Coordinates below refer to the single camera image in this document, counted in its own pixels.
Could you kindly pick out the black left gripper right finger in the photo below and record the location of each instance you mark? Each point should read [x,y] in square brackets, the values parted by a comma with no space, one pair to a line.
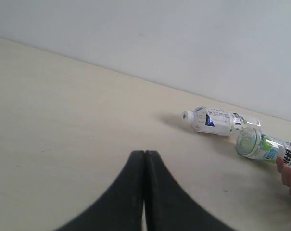
[167,206]

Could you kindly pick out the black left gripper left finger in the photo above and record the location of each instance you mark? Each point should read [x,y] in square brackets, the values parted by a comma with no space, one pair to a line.
[120,207]

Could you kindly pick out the clear bottle blue-white label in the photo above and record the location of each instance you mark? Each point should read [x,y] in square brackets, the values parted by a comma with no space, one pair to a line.
[219,122]

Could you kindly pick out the clear bottle lime label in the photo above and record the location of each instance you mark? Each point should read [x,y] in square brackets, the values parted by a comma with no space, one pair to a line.
[253,144]

